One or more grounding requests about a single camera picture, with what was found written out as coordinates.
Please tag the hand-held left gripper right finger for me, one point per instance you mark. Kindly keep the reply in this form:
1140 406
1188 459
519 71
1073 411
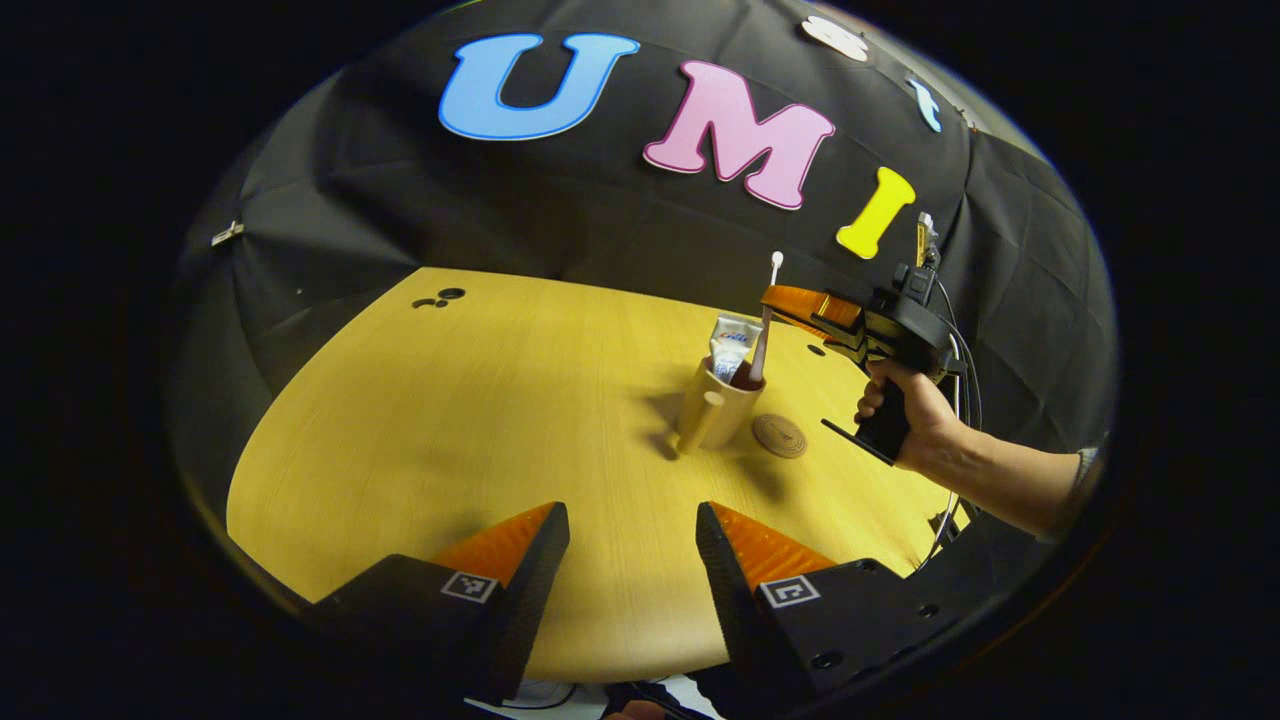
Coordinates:
735 600

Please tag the silver backdrop clip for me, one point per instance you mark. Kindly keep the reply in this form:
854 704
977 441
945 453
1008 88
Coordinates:
227 234

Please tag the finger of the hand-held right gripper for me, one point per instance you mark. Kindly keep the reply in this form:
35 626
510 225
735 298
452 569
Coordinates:
845 345
800 300

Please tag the black backdrop cloth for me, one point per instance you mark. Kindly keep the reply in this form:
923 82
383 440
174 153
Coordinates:
500 200

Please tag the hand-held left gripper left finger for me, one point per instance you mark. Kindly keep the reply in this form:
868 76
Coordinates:
525 600

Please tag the white toothbrush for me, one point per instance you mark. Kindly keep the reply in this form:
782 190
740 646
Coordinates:
763 340

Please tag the white toothpaste tube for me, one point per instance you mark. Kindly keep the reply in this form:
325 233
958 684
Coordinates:
732 345

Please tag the round cork coaster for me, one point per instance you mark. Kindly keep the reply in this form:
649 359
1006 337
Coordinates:
780 436

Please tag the wooden desktop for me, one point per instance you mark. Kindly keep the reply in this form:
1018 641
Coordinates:
450 420

